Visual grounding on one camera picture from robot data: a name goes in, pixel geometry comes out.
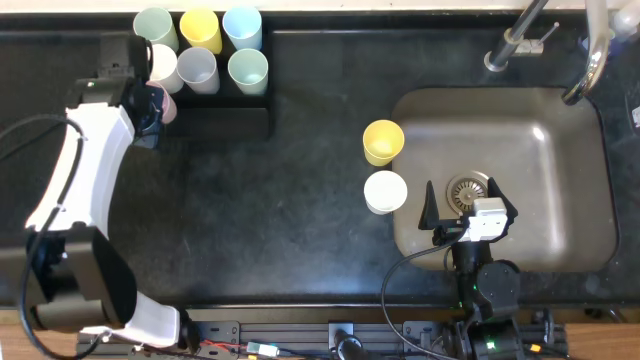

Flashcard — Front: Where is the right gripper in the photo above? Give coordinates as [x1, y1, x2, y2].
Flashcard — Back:
[418, 177, 519, 247]

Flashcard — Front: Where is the white cup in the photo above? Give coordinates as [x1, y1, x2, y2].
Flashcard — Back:
[148, 43, 185, 95]
[363, 170, 409, 216]

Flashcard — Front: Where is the yellow cup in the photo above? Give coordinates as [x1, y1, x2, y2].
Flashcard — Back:
[362, 119, 406, 168]
[179, 7, 223, 55]

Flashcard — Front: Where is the pink cup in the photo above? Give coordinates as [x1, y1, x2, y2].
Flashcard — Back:
[147, 81, 178, 125]

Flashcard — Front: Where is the steel sink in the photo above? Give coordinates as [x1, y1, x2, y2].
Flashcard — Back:
[391, 87, 620, 274]

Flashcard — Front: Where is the steel tap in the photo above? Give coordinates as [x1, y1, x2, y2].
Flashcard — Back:
[483, 0, 616, 107]

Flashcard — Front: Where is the blue soap bottle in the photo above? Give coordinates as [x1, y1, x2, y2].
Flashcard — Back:
[579, 2, 640, 56]

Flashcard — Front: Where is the black tray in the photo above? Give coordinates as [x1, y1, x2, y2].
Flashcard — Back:
[137, 14, 275, 142]

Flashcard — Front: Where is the green cup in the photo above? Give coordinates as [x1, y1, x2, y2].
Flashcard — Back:
[227, 48, 270, 96]
[132, 6, 180, 53]

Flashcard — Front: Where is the blue cup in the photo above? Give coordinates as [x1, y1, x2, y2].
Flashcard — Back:
[222, 5, 264, 51]

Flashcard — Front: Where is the grey cup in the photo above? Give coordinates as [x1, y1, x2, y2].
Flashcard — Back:
[176, 46, 221, 95]

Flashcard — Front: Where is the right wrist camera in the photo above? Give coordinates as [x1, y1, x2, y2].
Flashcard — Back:
[467, 197, 509, 243]

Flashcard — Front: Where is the mounting rail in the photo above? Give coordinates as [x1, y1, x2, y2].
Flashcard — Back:
[77, 307, 569, 360]

